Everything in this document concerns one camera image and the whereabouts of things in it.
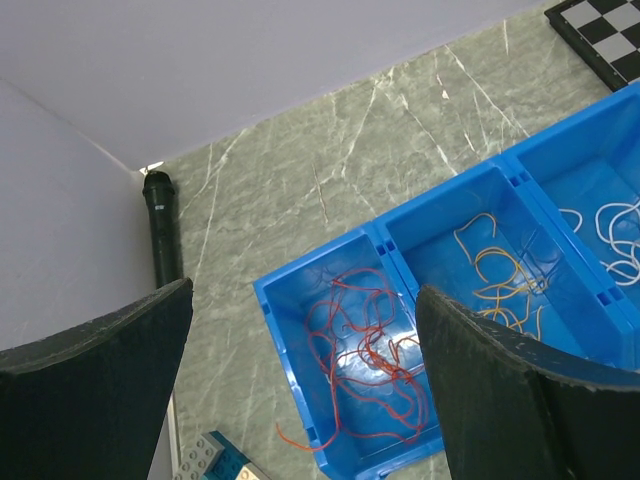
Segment toy brick tower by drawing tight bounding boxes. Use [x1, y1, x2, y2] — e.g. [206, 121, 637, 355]
[173, 430, 269, 480]

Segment yellow wire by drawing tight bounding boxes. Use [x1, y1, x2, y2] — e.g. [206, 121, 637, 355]
[452, 212, 551, 341]

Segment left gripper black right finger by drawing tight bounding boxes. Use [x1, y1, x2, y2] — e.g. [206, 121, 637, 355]
[416, 285, 639, 479]

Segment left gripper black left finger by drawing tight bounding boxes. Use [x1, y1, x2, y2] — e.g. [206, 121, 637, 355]
[1, 278, 193, 479]

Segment black grey chessboard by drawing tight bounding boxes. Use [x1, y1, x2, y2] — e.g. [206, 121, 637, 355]
[544, 0, 639, 92]

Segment blue left plastic bin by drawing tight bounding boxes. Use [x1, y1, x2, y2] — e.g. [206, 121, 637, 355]
[254, 223, 443, 479]

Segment white wire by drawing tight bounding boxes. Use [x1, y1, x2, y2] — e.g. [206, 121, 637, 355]
[557, 199, 640, 289]

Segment blue middle plastic bin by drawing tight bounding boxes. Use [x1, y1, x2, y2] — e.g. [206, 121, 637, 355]
[373, 161, 638, 370]

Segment blue plastic bin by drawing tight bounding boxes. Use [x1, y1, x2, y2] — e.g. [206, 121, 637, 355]
[373, 161, 638, 370]
[499, 79, 640, 341]
[254, 223, 443, 479]

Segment blue right plastic bin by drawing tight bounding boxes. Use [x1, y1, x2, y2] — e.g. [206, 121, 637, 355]
[499, 79, 640, 341]

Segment black marker orange cap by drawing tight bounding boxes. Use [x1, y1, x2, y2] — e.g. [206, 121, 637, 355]
[142, 170, 182, 288]

